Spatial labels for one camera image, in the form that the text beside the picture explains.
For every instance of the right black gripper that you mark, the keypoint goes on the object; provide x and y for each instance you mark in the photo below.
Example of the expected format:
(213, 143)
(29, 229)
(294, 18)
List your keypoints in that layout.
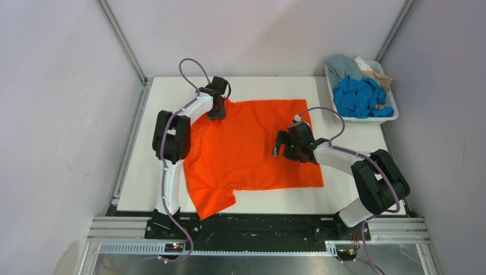
(284, 137)

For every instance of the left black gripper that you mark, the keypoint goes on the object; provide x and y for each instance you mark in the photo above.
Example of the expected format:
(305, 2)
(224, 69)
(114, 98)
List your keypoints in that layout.
(220, 115)

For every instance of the orange t shirt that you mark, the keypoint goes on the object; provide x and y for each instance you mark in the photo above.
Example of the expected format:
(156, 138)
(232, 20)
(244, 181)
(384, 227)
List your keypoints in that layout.
(235, 154)

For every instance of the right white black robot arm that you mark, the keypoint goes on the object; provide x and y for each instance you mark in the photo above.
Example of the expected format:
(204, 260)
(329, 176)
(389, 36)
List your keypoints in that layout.
(378, 180)

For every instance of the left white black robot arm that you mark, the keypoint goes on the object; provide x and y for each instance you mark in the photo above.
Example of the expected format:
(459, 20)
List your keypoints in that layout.
(172, 142)

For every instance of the grey blue t shirt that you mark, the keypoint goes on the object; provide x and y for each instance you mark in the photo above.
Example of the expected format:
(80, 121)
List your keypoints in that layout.
(339, 66)

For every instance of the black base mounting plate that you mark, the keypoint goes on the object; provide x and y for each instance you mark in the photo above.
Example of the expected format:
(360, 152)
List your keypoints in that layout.
(252, 232)

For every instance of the beige t shirt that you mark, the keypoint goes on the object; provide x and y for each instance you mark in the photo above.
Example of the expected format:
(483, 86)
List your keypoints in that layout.
(373, 70)

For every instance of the white plastic laundry basket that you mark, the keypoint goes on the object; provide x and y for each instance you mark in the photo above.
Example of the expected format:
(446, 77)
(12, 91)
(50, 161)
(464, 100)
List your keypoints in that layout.
(370, 121)

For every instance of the right controller board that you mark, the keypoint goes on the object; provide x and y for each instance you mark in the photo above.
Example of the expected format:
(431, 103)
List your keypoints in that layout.
(344, 255)

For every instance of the controller board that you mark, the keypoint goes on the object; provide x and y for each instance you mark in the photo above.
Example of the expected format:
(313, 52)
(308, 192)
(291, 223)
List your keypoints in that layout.
(344, 255)
(174, 247)

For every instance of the left controller board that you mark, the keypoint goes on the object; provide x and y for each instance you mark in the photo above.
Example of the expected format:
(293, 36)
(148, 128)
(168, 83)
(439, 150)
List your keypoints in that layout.
(174, 247)

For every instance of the left aluminium corner post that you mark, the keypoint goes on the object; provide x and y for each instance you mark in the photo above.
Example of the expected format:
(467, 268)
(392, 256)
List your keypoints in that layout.
(120, 37)

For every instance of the aluminium corner post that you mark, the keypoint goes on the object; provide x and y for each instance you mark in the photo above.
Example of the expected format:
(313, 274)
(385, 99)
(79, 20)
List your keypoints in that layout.
(399, 22)
(120, 37)

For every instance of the right aluminium corner post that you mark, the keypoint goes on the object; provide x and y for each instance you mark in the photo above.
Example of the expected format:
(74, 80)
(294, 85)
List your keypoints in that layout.
(399, 22)

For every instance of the aluminium front frame rail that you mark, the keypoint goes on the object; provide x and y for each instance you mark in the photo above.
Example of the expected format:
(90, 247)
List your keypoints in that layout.
(397, 245)

